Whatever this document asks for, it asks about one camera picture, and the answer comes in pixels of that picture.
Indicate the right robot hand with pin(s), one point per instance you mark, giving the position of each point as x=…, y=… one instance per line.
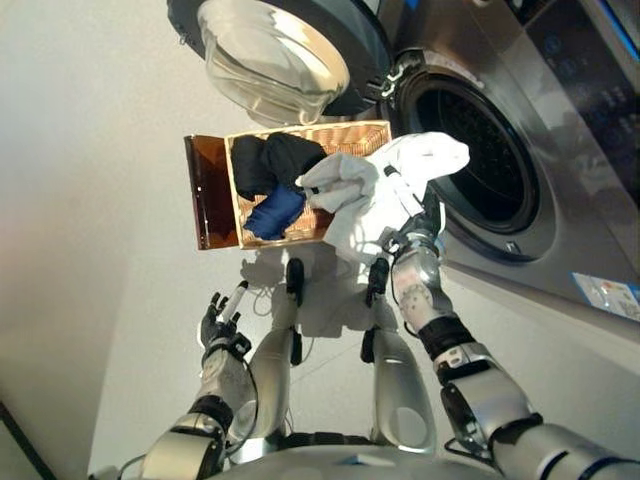
x=412, y=202

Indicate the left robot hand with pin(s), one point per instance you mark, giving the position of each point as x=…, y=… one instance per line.
x=220, y=332

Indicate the white garment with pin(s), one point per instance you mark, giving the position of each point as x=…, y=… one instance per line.
x=425, y=155

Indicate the blue garment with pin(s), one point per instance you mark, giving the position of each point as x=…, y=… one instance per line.
x=272, y=212

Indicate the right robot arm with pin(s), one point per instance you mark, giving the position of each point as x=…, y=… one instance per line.
x=480, y=400

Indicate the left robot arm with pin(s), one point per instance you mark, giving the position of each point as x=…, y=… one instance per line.
x=220, y=380

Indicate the silver front-load washing machine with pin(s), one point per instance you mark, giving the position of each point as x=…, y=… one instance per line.
x=580, y=210

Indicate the left robot leg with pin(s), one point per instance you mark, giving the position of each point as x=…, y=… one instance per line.
x=272, y=380

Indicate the robot leg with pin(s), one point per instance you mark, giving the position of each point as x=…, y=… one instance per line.
x=272, y=380
x=400, y=395

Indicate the wicker laundry basket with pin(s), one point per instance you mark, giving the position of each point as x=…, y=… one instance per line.
x=350, y=137

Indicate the brown translucent basket lid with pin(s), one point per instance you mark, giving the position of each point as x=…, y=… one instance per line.
x=210, y=195

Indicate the silver robot torso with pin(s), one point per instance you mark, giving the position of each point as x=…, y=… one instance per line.
x=350, y=467

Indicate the right robot leg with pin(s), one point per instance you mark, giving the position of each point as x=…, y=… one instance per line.
x=400, y=395

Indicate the round glass washer door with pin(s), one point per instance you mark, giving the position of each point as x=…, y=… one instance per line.
x=280, y=60

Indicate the blue white energy label sticker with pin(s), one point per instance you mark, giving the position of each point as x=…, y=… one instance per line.
x=410, y=4

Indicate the blue white rectangular info sticker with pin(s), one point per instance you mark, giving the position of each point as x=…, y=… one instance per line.
x=605, y=295

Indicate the black baseboard strip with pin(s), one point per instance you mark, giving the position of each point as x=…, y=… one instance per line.
x=26, y=441

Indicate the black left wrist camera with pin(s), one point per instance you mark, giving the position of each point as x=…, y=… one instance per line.
x=242, y=346

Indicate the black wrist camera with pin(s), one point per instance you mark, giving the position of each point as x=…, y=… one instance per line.
x=242, y=346
x=390, y=242

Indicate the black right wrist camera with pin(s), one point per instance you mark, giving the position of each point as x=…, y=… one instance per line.
x=390, y=242

